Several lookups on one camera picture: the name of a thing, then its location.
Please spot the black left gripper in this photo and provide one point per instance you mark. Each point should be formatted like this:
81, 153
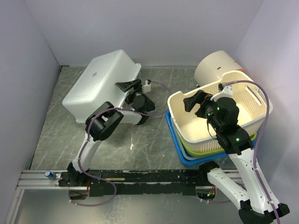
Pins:
127, 86

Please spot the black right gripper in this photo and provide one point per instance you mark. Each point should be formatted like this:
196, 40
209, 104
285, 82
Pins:
200, 97

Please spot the white translucent plastic bin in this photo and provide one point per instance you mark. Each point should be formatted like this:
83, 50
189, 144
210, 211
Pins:
96, 85

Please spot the cream perforated basket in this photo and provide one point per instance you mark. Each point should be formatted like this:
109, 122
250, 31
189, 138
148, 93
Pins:
252, 103

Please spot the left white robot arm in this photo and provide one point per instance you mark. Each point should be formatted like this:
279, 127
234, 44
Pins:
103, 121

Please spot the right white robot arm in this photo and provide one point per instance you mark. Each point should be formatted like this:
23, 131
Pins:
255, 202

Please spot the cream cylindrical bucket orange rim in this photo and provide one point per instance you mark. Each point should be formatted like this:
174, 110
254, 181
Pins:
212, 67

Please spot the green plastic tub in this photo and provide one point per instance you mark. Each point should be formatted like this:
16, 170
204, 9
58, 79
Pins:
201, 149

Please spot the blue plastic tub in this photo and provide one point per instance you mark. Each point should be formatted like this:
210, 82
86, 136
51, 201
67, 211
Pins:
177, 142

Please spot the brass pencil-like rod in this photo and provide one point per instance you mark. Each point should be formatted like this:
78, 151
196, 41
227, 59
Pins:
115, 179

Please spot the blue capacitor cylinder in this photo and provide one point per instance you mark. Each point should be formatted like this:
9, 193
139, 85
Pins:
50, 175

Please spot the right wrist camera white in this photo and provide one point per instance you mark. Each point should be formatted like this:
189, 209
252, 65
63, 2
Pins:
224, 91

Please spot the aluminium rail frame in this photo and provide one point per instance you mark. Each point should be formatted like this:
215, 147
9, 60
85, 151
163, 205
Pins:
38, 200

